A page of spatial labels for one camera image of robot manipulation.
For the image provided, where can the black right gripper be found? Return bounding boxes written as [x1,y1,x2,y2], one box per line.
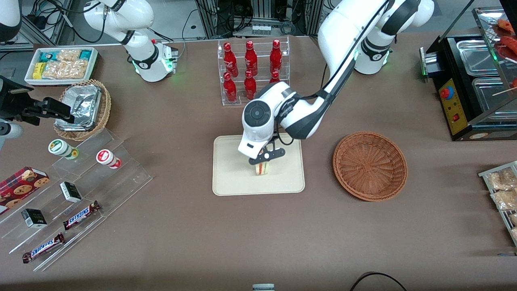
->
[0,76,76,125]

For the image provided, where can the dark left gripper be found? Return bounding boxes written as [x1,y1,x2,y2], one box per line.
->
[248,137,286,166]

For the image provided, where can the cream rectangular tray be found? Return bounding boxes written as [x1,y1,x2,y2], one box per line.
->
[212,133,305,196]

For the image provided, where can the light tan wicker basket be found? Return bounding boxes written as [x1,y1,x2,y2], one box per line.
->
[54,79,111,141]

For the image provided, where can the white rectangular snack tray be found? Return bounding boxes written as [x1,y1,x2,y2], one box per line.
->
[24,47,99,86]

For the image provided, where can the brown round wicker basket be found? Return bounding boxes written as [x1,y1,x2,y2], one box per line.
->
[333,131,408,202]

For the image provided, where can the tray of packaged crackers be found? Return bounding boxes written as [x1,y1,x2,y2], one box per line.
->
[478,161,517,247]

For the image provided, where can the green lid yogurt cup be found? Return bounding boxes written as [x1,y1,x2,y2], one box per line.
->
[48,139,79,160]

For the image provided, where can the aluminium foil container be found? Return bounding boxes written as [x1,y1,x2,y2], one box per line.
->
[55,84,102,131]

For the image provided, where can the clear rice cracker bag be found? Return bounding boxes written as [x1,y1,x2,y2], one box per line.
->
[42,60,88,80]
[56,49,81,62]

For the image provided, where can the clear acrylic bottle rack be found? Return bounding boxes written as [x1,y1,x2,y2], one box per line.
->
[217,36,290,106]

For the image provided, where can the red lid yogurt cup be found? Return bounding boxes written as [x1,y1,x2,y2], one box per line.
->
[96,149,122,169]

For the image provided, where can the red plaid cookie box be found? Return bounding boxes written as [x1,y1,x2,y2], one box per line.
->
[0,167,50,215]

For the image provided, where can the small black carton box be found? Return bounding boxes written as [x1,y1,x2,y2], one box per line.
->
[21,209,48,229]
[59,181,82,203]

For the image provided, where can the clear acrylic tiered stand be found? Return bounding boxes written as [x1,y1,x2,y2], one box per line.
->
[0,129,153,272]

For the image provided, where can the Snickers chocolate bar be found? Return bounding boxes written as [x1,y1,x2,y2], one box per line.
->
[22,232,65,264]
[63,201,101,231]

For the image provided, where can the black food warmer machine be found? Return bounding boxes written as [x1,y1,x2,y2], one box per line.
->
[419,6,517,142]

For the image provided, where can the steel food pan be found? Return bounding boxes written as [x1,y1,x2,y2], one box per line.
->
[471,76,517,112]
[456,39,500,77]

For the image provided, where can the aluminium extrusion frame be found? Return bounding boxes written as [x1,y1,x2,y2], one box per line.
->
[196,0,324,39]

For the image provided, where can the black looped cable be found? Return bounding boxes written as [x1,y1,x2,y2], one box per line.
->
[349,272,408,291]

